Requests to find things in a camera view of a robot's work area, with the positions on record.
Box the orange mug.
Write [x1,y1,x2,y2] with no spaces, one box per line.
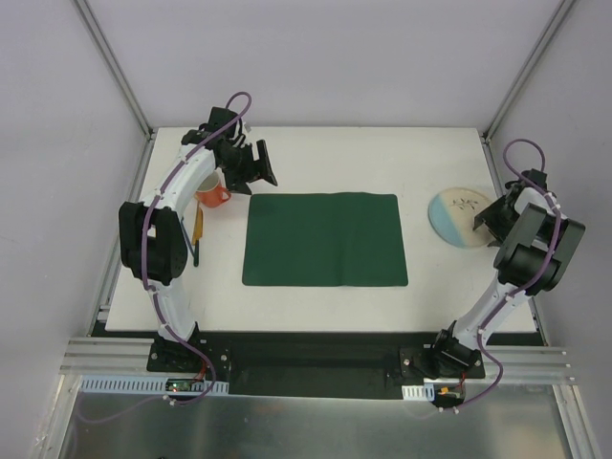
[194,172,231,208]

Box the cream and blue plate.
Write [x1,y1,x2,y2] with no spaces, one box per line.
[427,187,493,249]

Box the gold knife black handle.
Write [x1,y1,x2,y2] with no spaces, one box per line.
[192,206,204,267]

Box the dark green placemat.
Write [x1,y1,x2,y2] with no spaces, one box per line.
[242,192,408,288]

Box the blue fork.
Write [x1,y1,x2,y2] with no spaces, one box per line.
[181,219,199,268]

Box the gold spoon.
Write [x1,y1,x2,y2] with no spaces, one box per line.
[191,204,203,246]

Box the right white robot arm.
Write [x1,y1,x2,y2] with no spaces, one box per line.
[425,168,586,379]

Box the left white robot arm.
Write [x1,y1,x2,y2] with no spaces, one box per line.
[119,107,277,372]

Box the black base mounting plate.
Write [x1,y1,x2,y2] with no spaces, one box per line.
[146,331,485,400]

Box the right white cable duct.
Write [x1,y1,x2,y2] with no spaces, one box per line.
[402,383,435,403]

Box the white cable duct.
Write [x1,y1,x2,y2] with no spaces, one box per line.
[402,383,435,403]
[80,376,230,397]

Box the left aluminium frame post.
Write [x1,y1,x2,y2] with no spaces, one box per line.
[72,0,154,139]

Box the aluminium frame post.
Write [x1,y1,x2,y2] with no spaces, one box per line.
[481,0,579,144]
[72,0,154,139]

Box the right aluminium frame post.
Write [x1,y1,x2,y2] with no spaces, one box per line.
[481,0,579,144]

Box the aluminium rail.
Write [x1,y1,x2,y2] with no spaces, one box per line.
[60,337,153,374]

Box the left white cable duct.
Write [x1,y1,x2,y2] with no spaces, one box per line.
[80,376,230,397]

